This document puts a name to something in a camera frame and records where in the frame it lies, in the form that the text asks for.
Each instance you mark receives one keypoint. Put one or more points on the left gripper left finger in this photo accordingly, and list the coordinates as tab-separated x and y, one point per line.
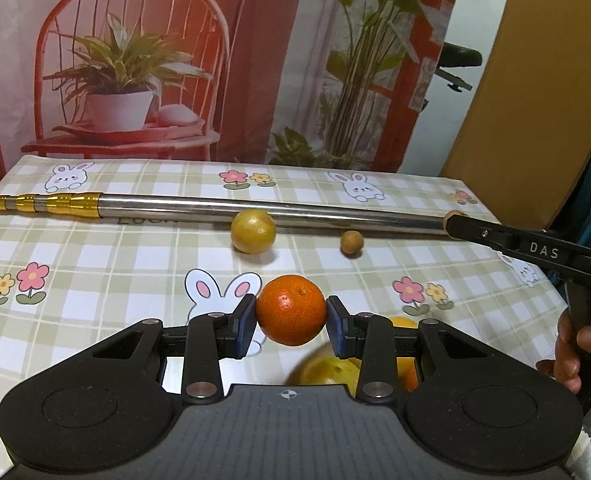
212	337

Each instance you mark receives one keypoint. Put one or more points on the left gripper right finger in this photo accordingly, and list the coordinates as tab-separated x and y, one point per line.
369	338

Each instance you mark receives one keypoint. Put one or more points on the large yellow lemon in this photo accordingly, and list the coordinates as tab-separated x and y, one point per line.
401	322

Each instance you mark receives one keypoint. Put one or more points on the brown longan fruit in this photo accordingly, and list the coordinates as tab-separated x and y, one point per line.
454	213
351	243

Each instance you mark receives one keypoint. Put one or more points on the person right hand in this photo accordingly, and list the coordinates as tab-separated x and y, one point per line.
566	366

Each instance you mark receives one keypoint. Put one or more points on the yellow-green plum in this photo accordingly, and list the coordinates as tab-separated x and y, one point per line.
252	231

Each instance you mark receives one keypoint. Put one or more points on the checkered bunny tablecloth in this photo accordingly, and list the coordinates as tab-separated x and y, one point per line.
67	284

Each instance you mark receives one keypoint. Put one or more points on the telescopic metal pole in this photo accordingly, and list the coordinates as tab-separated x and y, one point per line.
96	205

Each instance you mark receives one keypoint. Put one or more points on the wooden board panel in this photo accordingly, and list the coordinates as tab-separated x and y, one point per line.
527	135

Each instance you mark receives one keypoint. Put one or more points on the black exercise bike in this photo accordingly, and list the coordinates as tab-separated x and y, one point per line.
454	56

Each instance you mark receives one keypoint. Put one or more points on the printed room backdrop cloth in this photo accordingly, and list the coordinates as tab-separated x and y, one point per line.
311	83

